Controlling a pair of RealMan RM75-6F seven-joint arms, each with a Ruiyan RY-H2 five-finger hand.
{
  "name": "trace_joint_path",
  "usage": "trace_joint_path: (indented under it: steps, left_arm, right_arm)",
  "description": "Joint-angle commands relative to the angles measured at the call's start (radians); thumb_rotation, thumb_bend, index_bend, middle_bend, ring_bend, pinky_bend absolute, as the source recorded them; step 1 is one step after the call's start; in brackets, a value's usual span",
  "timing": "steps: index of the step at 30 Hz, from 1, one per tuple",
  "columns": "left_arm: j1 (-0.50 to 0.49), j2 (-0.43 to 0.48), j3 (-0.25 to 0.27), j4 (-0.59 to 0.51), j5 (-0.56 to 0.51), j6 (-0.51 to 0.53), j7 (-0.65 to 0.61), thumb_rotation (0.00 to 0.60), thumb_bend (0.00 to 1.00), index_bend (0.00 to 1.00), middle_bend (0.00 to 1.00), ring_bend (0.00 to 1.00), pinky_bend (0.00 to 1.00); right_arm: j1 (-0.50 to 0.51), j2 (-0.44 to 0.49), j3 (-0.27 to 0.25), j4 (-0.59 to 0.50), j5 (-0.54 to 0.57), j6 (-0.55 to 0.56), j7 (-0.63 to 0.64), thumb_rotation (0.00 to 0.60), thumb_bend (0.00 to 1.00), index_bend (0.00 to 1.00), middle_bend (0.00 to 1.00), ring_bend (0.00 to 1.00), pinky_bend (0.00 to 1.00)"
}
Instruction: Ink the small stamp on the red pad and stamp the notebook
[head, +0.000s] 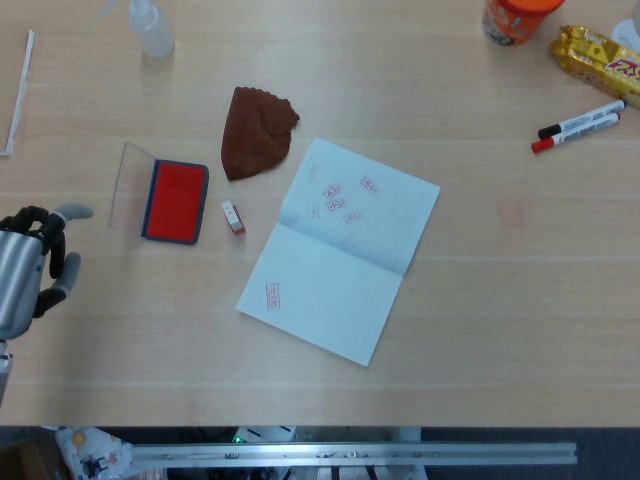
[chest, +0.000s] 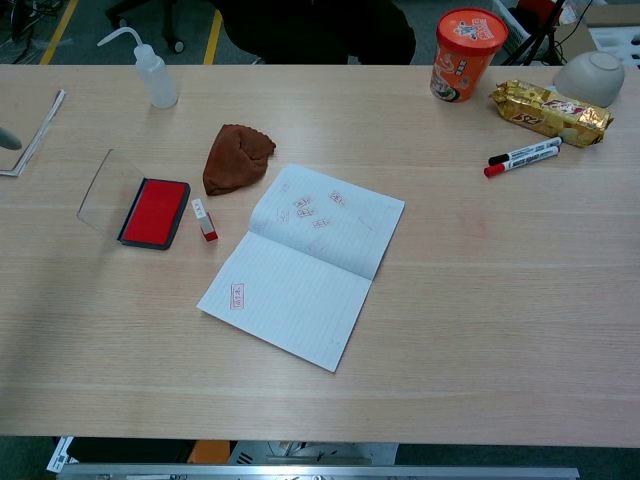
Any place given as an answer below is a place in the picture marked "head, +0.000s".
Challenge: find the left grey five-finger robot hand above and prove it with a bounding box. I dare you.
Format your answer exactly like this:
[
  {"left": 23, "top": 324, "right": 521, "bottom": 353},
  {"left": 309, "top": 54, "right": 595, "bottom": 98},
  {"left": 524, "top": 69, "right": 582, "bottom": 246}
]
[{"left": 0, "top": 202, "right": 95, "bottom": 342}]

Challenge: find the small red stamp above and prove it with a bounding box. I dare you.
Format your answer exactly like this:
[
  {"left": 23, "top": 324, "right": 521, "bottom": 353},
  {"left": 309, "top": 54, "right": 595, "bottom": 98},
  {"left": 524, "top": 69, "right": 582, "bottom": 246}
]
[{"left": 221, "top": 199, "right": 247, "bottom": 236}]

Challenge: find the red ink pad clear lid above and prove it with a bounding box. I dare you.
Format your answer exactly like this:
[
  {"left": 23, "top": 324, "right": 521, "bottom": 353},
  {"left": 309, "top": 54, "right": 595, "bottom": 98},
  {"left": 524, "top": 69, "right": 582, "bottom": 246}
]
[{"left": 108, "top": 142, "right": 210, "bottom": 246}]

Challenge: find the white paper stack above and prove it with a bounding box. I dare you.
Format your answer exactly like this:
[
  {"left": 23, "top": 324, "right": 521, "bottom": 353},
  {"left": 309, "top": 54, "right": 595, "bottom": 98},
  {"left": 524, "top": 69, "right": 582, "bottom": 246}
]
[{"left": 0, "top": 29, "right": 36, "bottom": 157}]

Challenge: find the white printed plastic bag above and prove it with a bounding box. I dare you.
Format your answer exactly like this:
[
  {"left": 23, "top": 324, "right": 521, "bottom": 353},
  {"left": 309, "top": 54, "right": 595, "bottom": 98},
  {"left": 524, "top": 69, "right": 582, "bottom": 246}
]
[{"left": 54, "top": 427, "right": 135, "bottom": 480}]

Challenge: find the brown crumpled cloth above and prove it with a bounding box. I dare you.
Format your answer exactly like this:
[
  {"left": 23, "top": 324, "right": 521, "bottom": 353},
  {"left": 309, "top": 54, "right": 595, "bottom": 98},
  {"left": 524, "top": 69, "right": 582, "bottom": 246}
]
[{"left": 221, "top": 86, "right": 301, "bottom": 182}]

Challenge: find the clear plastic squeeze bottle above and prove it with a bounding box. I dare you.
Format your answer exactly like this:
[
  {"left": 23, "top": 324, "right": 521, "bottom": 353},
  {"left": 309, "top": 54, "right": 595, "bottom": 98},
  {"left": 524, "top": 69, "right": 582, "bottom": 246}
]
[{"left": 97, "top": 0, "right": 176, "bottom": 59}]

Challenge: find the open lined notebook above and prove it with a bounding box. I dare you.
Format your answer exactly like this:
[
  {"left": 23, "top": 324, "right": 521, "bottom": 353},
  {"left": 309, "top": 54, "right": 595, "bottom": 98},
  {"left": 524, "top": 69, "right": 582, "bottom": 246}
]
[{"left": 235, "top": 137, "right": 441, "bottom": 368}]

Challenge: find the orange instant noodle cup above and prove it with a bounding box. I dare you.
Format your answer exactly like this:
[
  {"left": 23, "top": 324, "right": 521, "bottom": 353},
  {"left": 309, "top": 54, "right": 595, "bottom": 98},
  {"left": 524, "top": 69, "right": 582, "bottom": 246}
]
[{"left": 482, "top": 0, "right": 566, "bottom": 47}]

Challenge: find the red whiteboard marker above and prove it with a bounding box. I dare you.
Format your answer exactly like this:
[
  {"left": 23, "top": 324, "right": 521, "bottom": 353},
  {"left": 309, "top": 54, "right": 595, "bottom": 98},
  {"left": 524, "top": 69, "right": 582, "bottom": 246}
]
[{"left": 530, "top": 112, "right": 622, "bottom": 154}]

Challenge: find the black whiteboard marker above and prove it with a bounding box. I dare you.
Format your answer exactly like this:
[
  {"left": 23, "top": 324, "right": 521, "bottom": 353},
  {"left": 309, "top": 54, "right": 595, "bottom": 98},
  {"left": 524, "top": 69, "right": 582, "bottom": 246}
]
[{"left": 537, "top": 99, "right": 627, "bottom": 140}]

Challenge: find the gold foil snack package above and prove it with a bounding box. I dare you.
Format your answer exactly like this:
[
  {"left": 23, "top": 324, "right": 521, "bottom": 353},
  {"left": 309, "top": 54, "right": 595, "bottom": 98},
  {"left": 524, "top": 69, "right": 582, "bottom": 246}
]
[{"left": 547, "top": 24, "right": 640, "bottom": 111}]

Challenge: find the white upturned bowl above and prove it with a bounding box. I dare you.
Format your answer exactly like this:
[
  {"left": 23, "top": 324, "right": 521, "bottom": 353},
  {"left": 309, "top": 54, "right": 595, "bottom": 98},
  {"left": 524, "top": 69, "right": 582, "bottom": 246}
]
[{"left": 612, "top": 18, "right": 640, "bottom": 47}]

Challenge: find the aluminium profile rail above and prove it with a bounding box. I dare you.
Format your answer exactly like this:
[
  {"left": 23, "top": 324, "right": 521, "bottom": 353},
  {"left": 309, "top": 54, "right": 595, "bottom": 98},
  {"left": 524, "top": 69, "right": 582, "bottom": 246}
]
[{"left": 130, "top": 441, "right": 579, "bottom": 465}]

